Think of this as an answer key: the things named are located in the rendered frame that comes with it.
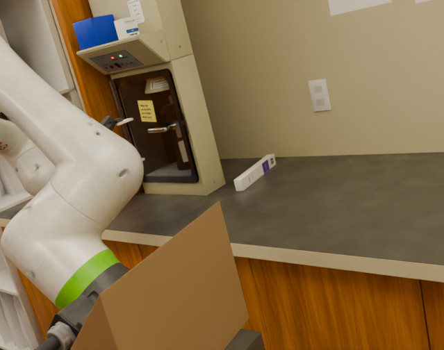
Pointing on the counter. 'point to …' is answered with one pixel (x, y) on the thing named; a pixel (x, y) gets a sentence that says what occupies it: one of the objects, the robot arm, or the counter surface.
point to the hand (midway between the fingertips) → (133, 139)
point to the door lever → (162, 128)
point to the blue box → (95, 31)
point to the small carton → (126, 27)
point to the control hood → (143, 44)
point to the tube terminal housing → (211, 158)
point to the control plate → (116, 61)
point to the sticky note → (146, 111)
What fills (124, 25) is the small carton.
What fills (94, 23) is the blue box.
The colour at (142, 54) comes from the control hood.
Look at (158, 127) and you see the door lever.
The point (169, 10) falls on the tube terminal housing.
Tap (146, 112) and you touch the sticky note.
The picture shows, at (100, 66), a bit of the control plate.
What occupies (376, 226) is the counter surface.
